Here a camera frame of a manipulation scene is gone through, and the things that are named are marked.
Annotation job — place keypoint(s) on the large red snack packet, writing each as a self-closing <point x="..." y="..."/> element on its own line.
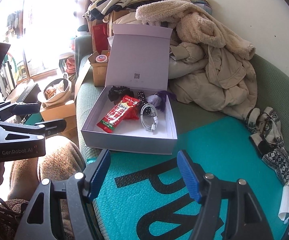
<point x="117" y="114"/>

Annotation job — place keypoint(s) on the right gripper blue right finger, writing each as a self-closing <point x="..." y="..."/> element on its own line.
<point x="193" y="177"/>

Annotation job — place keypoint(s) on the red paper box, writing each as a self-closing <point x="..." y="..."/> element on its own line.
<point x="100" y="37"/>

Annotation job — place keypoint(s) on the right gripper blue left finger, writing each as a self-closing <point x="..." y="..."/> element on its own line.
<point x="95" y="174"/>

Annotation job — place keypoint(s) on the small brown cardboard box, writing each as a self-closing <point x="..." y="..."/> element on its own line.
<point x="99" y="63"/>

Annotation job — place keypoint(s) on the cream fleece garment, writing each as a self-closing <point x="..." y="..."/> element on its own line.
<point x="194" y="25"/>

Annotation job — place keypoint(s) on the white face mask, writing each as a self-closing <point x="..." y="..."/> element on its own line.
<point x="284" y="206"/>

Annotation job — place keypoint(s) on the teal bubble mailer mat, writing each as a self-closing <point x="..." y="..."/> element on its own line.
<point x="213" y="186"/>

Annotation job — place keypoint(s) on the small red candy packet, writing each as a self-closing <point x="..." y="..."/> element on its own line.
<point x="132" y="115"/>

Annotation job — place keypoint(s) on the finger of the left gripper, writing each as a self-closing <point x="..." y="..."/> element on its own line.
<point x="46" y="128"/>
<point x="9" y="109"/>

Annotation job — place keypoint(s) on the beige puffer jacket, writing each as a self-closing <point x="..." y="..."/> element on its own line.
<point x="213" y="78"/>

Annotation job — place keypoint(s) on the polka dot black scrunchie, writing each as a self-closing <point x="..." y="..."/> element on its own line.
<point x="143" y="101"/>

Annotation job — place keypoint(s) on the purple drawstring pouch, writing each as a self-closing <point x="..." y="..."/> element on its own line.
<point x="154" y="99"/>

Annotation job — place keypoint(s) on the black white knit scarf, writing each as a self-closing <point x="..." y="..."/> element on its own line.
<point x="266" y="136"/>

